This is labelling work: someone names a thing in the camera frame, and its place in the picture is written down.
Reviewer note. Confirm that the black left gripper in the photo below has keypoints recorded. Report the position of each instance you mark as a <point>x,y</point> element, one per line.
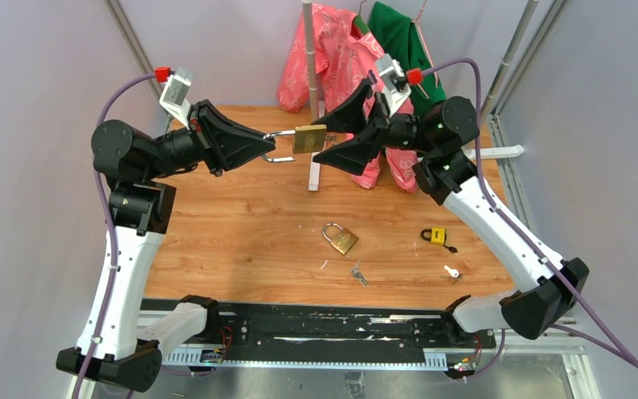
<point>223,142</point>

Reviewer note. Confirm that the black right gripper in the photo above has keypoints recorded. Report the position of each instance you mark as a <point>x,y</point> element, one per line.
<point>354,154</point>

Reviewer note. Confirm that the brass padlock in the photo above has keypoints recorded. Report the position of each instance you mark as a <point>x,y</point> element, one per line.
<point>306,139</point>
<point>339,237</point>

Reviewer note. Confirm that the yellow padlock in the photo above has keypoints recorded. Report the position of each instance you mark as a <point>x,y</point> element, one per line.
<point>437,236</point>

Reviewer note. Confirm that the white headed key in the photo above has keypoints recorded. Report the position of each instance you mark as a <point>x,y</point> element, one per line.
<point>454,275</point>

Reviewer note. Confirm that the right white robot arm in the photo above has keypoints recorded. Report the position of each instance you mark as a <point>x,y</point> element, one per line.
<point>546,285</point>

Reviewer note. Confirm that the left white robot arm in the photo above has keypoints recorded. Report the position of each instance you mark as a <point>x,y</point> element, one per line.
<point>133,165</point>

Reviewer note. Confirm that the white clothes rack left pole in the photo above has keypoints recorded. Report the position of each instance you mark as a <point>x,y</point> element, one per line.
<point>315,168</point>

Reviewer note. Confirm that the white clothes rack pole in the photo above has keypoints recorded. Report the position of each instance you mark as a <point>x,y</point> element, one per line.
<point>315,168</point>
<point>506,152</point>

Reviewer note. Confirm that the pink patterned jacket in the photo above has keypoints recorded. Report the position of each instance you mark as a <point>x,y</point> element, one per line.
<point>343,58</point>

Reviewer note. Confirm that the green shirt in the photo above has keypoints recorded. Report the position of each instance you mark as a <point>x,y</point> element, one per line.
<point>387,31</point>

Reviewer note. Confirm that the white clothes rack right pole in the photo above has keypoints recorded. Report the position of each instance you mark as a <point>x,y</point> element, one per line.
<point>506,152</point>

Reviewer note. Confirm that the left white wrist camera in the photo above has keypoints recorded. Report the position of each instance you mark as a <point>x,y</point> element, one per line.
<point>173,97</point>

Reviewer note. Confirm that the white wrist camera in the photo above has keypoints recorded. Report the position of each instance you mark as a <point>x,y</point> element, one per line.
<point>173,97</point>
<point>397,82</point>

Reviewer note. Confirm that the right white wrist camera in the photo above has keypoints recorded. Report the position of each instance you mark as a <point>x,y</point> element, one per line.
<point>397,82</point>

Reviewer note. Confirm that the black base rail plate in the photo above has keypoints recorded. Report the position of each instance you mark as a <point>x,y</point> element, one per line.
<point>309,336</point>

